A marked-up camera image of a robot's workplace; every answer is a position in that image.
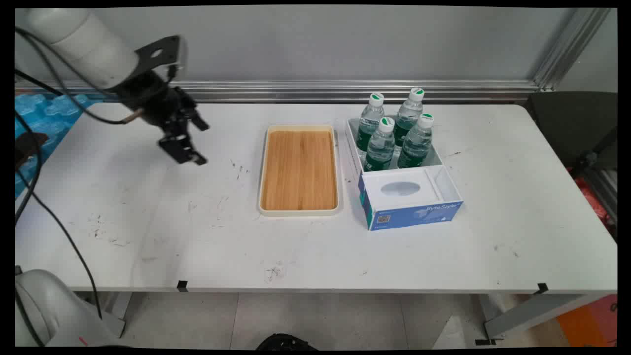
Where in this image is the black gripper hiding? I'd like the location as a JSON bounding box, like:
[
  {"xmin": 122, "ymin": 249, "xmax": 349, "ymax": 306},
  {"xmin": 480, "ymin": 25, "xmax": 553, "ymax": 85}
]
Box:
[{"xmin": 116, "ymin": 71, "xmax": 210, "ymax": 166}]

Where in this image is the green label water bottle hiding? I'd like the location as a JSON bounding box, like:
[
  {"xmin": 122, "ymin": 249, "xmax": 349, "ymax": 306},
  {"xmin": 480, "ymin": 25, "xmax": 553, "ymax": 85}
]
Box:
[
  {"xmin": 364, "ymin": 116, "xmax": 396, "ymax": 172},
  {"xmin": 356, "ymin": 92, "xmax": 385, "ymax": 153},
  {"xmin": 393, "ymin": 88, "xmax": 425, "ymax": 148},
  {"xmin": 397, "ymin": 113, "xmax": 434, "ymax": 169}
]

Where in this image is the bamboo tray with cream rim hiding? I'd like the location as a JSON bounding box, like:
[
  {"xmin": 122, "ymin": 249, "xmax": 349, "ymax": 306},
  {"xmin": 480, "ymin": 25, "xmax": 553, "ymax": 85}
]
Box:
[{"xmin": 257, "ymin": 124, "xmax": 341, "ymax": 217}]

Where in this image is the pack of blue bottles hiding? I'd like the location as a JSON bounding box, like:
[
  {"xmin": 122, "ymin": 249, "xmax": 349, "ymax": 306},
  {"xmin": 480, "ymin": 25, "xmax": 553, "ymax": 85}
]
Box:
[{"xmin": 15, "ymin": 93, "xmax": 105, "ymax": 199}]

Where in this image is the black round object on floor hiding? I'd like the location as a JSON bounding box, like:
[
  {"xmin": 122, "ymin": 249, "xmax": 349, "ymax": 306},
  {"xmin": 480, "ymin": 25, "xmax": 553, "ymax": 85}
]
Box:
[{"xmin": 256, "ymin": 333, "xmax": 319, "ymax": 351}]

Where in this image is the white and blue cardboard box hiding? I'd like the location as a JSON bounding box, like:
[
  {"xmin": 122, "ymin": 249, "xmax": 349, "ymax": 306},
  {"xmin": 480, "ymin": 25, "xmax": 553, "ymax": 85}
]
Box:
[{"xmin": 345, "ymin": 116, "xmax": 464, "ymax": 232}]

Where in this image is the dark grey chair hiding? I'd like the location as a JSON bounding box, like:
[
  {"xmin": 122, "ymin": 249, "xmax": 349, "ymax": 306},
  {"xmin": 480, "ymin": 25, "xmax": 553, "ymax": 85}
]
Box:
[{"xmin": 524, "ymin": 91, "xmax": 618, "ymax": 169}]

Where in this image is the grey metal table leg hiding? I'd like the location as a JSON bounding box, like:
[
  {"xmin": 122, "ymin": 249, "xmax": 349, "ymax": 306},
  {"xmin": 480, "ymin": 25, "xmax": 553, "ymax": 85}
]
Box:
[{"xmin": 475, "ymin": 293, "xmax": 608, "ymax": 346}]

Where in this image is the red patterned bag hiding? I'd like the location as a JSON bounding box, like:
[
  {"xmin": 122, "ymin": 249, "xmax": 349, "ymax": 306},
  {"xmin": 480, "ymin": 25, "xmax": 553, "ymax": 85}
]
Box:
[{"xmin": 567, "ymin": 167, "xmax": 618, "ymax": 240}]

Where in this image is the orange floor mat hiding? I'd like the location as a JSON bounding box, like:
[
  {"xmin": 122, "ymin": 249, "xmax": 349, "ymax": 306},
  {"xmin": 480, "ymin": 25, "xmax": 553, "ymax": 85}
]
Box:
[{"xmin": 556, "ymin": 295, "xmax": 618, "ymax": 348}]

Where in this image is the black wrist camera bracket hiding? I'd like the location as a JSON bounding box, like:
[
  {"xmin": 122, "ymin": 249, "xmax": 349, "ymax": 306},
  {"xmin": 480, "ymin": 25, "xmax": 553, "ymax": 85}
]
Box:
[{"xmin": 134, "ymin": 35, "xmax": 187, "ymax": 75}]

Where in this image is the black cable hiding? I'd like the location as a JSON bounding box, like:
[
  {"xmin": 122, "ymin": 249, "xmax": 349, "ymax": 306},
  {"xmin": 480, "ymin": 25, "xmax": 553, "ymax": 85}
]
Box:
[
  {"xmin": 15, "ymin": 69, "xmax": 144, "ymax": 125},
  {"xmin": 15, "ymin": 112, "xmax": 103, "ymax": 320},
  {"xmin": 15, "ymin": 26, "xmax": 110, "ymax": 97}
]

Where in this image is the dark cable strap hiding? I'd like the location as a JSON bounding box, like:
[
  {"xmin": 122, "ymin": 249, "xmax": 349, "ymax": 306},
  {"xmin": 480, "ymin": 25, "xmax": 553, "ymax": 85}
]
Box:
[{"xmin": 15, "ymin": 132, "xmax": 50, "ymax": 171}]

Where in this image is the horizontal aluminium frame rail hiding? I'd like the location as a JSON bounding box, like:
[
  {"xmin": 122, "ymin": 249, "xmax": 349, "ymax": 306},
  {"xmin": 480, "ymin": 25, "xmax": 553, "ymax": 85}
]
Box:
[{"xmin": 15, "ymin": 80, "xmax": 543, "ymax": 104}]

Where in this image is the slanted aluminium frame post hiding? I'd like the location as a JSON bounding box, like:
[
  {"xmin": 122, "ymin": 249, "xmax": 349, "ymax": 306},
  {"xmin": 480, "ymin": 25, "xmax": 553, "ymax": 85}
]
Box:
[{"xmin": 534, "ymin": 7, "xmax": 612, "ymax": 92}]

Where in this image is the low aluminium frame bar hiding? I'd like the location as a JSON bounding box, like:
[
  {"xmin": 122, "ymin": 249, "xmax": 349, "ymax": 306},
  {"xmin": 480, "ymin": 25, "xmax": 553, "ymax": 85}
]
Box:
[{"xmin": 583, "ymin": 167, "xmax": 618, "ymax": 228}]

